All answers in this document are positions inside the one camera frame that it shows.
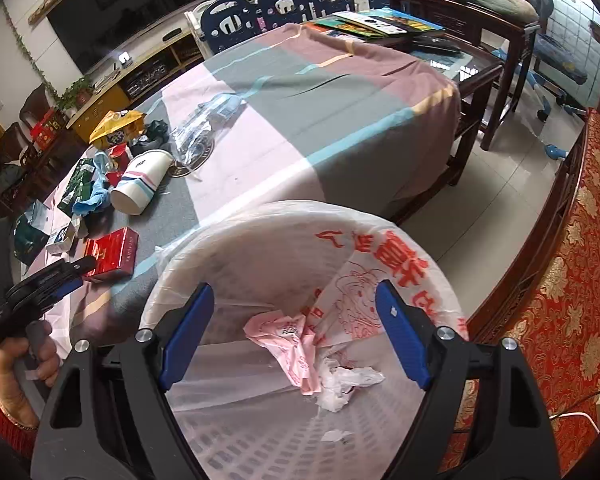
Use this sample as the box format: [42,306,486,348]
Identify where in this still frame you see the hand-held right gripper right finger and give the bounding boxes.
[374,280,563,480]

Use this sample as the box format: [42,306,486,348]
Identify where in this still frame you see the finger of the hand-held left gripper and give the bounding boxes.
[5,256,98,297]
[29,277,86,312]

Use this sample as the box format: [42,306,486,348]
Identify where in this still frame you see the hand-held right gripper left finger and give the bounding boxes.
[30,282,216,480]

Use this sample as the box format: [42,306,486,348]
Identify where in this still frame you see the red box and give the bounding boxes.
[82,227,140,281]

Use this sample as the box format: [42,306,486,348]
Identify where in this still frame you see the white lined waste basket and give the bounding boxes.
[140,200,468,480]

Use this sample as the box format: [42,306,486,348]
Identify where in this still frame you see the yellow snack bag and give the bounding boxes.
[89,110,147,150]

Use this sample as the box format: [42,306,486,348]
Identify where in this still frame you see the person's left forearm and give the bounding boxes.
[0,397,40,466]

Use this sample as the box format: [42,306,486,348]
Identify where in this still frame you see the person's left hand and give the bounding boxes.
[0,334,62,430]

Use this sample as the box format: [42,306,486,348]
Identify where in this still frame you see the small white blue box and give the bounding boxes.
[45,220,88,256]

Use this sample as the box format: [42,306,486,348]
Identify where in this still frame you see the dark green box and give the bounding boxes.
[14,205,51,266]

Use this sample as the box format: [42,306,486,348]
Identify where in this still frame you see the white crumpled tissue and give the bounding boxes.
[315,357,385,413]

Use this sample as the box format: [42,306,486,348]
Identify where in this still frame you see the blue face mask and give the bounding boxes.
[72,152,113,216]

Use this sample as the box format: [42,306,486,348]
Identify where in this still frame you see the pink crumpled wrapper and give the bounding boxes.
[244,310,331,396]

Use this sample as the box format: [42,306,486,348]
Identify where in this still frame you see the green packet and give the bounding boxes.
[57,158,96,211]

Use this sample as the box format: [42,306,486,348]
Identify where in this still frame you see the dark clothing pile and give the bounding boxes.
[0,164,28,198]

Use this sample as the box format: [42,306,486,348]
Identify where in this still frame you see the white striped paper cup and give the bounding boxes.
[110,149,174,216]

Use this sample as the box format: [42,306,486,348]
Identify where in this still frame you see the small red wrapper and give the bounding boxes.
[107,142,131,172]

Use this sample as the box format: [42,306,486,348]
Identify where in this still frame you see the dark wooden armchair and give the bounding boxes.
[0,122,41,201]
[19,84,56,131]

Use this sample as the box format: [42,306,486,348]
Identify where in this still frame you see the red gift boxes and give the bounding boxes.
[30,110,66,147]

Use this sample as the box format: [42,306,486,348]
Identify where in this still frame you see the yellow white television cabinet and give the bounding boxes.
[65,25,206,146]

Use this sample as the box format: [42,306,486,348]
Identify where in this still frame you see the dark cloth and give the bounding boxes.
[129,120,172,157]

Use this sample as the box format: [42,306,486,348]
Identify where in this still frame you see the potted green plant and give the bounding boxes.
[55,75,96,111]

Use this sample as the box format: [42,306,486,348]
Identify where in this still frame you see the clear plastic bag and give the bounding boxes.
[171,94,243,171]

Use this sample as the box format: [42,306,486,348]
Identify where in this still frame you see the plaid tablecloth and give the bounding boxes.
[10,22,463,356]

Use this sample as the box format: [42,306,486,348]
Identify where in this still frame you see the dark wooden glass table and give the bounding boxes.
[405,35,506,188]

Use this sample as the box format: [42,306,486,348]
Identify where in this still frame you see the black television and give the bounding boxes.
[46,0,236,76]

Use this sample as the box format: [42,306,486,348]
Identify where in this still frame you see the black case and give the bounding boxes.
[410,35,462,56]

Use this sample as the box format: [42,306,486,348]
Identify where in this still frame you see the green picture book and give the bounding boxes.
[305,15,386,43]

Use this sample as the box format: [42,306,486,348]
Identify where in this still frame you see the stack of books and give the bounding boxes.
[360,7,446,37]

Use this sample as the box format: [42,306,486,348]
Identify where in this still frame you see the blue child chair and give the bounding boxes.
[490,0,598,161]

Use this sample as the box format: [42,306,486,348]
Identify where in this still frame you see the blue white playpen fence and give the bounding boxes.
[185,0,406,56]

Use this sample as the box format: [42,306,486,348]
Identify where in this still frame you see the grey green cushion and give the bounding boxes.
[470,0,538,23]

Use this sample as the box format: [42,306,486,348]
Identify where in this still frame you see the grid glass window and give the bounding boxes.
[545,0,600,106]

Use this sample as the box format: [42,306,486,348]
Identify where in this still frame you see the dark wooden sofa frame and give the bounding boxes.
[467,70,600,343]

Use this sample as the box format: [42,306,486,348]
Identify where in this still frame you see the white cable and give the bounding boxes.
[550,410,600,436]

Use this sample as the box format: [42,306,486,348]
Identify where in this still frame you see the green wall vine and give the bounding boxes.
[0,2,61,101]

